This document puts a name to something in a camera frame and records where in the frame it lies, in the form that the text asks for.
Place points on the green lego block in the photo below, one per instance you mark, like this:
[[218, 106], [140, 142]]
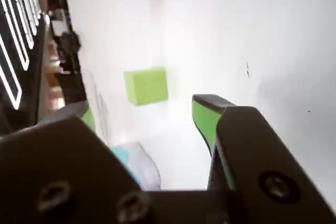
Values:
[[147, 87]]

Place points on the teal whale-shaped bin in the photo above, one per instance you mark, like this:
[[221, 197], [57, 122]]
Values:
[[144, 166]]

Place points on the dark blurry background furniture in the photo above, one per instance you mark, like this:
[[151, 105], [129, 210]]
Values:
[[69, 45]]

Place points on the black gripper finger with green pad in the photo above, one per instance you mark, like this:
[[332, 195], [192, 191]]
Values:
[[52, 161], [262, 155]]

